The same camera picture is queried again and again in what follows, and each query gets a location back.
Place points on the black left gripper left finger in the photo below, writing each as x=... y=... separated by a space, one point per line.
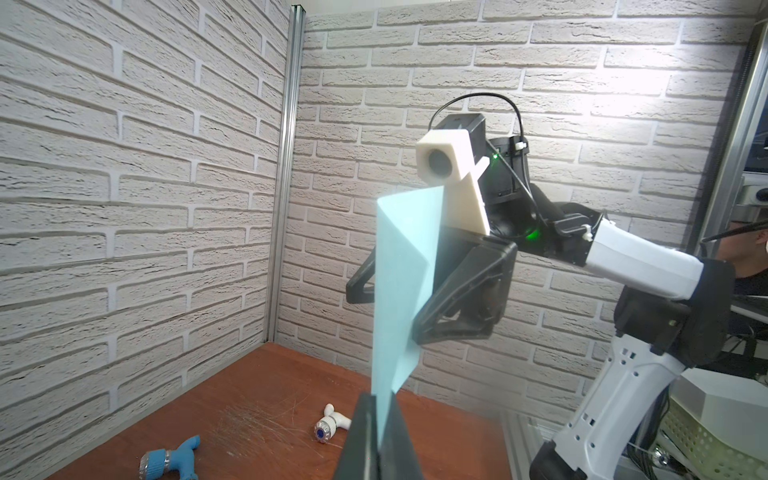
x=359 y=457

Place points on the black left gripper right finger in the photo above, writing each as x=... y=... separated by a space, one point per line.
x=397 y=459

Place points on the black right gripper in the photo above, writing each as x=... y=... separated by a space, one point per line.
x=473 y=272

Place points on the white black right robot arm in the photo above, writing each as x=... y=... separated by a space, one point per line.
x=671 y=316

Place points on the green perforated plastic basket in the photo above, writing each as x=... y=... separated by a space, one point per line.
x=710 y=457

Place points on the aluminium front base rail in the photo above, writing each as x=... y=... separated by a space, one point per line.
x=524 y=436

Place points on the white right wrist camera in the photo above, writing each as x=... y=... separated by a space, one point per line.
x=453 y=155

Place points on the aluminium right corner post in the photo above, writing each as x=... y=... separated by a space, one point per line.
x=284 y=168

